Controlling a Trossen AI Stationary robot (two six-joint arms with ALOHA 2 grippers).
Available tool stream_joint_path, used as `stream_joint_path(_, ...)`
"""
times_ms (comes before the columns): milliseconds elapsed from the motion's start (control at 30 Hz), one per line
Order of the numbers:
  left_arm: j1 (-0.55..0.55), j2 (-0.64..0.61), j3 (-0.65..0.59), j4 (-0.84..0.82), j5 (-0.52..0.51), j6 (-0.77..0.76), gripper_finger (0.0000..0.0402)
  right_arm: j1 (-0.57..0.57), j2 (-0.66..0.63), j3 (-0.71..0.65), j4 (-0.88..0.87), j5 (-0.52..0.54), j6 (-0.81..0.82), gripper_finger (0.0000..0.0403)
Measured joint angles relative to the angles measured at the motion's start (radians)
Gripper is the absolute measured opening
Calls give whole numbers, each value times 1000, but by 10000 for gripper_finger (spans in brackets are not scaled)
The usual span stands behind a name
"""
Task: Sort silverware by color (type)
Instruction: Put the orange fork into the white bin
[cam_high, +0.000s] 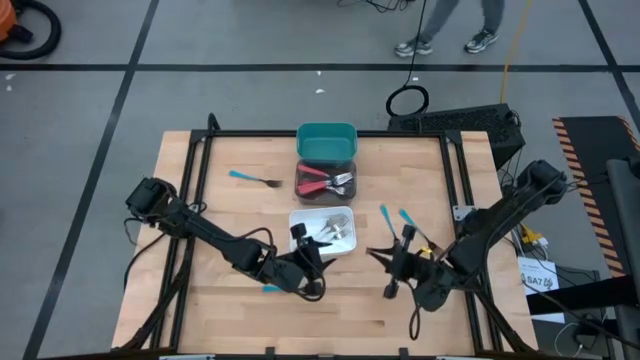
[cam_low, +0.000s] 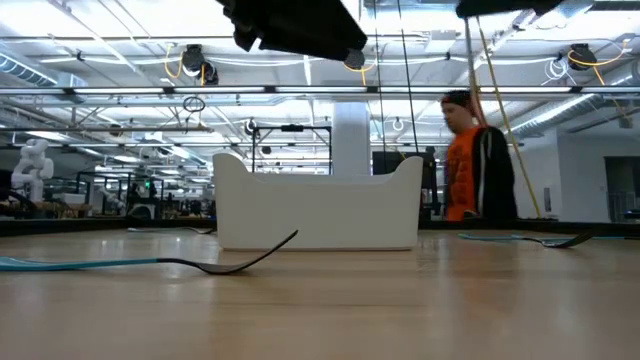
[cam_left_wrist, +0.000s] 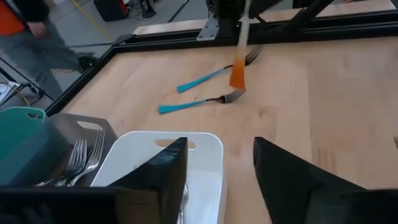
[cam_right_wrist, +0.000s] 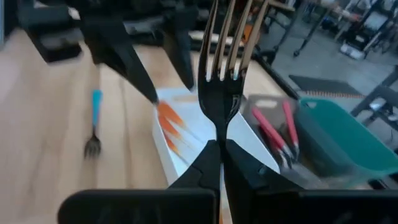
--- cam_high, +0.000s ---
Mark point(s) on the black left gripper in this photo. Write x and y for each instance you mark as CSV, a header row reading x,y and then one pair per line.
x,y
292,270

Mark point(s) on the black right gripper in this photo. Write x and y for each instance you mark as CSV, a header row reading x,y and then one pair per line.
x,y
415,267

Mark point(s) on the white plastic bin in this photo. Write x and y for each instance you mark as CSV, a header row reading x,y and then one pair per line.
x,y
310,217

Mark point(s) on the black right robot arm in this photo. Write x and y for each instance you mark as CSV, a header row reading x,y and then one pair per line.
x,y
500,220

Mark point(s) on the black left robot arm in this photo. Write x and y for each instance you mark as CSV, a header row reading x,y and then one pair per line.
x,y
210,235

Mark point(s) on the yellow tape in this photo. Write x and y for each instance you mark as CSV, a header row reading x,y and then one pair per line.
x,y
425,250

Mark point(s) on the grey translucent plastic bin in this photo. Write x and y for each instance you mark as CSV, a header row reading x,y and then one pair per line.
x,y
300,200

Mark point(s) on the teal plastic bin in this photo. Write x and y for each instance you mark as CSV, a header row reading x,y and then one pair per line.
x,y
327,150

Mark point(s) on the white paper sign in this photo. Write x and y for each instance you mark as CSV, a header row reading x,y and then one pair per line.
x,y
530,272

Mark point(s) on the yellow and white connectors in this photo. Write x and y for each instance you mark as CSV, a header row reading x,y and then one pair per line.
x,y
530,235

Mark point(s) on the black stand beam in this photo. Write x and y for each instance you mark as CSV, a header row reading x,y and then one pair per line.
x,y
575,297

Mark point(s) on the black mat with hazard stripes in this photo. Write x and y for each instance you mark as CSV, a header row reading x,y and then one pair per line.
x,y
590,150

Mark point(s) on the person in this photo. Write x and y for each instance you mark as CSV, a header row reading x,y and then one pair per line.
x,y
440,15

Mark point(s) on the orange vacuum cleaner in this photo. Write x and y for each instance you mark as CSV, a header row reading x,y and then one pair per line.
x,y
6,22

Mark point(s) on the black aluminium table frame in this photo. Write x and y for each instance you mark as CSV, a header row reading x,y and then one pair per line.
x,y
250,133

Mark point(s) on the black frame foot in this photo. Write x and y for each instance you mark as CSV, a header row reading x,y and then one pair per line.
x,y
213,122

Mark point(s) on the dark grey post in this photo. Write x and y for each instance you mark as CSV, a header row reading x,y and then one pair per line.
x,y
622,210

